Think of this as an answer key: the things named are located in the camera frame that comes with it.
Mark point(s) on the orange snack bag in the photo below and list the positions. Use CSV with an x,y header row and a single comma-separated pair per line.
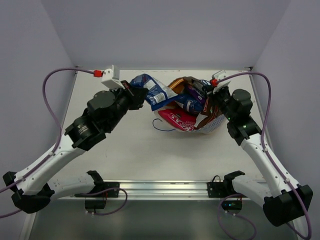
x,y
177,85

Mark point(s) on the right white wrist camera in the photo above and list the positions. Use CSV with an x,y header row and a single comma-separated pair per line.
x,y
216,78

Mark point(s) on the blue white cookie bag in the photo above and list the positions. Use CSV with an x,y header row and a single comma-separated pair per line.
x,y
159,95

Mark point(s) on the left black controller box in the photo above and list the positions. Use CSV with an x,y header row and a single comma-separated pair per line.
x,y
93,205

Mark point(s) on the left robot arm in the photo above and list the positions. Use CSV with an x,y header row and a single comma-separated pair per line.
x,y
36,186

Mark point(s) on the checkered paper bag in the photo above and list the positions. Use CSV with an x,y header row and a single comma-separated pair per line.
x,y
214,125

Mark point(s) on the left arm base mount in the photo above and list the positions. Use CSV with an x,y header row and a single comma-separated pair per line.
x,y
101,188

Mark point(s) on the right black controller box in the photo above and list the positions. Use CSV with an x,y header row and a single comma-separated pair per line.
x,y
234,206

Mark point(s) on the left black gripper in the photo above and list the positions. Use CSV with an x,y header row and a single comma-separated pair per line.
x,y
136,95

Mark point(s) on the blue paper bag handle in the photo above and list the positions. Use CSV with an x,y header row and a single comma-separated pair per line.
x,y
205,84

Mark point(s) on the red KitKat snack bag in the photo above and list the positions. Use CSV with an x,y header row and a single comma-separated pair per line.
x,y
178,118

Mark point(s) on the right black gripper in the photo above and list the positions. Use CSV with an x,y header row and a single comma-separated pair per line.
x,y
221,90

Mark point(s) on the dark blue snack packet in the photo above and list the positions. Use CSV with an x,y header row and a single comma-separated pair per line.
x,y
196,83

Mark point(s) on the purple snack packet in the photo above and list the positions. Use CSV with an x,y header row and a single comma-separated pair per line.
x,y
200,96

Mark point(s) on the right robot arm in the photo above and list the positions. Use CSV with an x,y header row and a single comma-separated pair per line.
x,y
283,199

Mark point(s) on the front blue bag handle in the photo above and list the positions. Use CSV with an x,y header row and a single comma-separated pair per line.
x,y
159,125

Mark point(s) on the black controller box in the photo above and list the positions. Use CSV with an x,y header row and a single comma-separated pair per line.
x,y
234,206
93,205

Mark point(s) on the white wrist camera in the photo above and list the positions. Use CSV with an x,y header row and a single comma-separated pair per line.
x,y
216,78
111,78

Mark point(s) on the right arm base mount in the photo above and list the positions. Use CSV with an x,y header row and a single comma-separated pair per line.
x,y
217,188

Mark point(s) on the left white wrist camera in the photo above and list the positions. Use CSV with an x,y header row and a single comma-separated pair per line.
x,y
111,78

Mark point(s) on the aluminium mounting rail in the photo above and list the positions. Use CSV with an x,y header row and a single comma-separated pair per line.
x,y
136,189

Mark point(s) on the brown Chips Ahoy bag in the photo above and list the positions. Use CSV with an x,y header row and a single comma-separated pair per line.
x,y
209,113

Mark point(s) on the blue Doritos chip bag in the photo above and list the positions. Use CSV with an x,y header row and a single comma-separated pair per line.
x,y
189,104

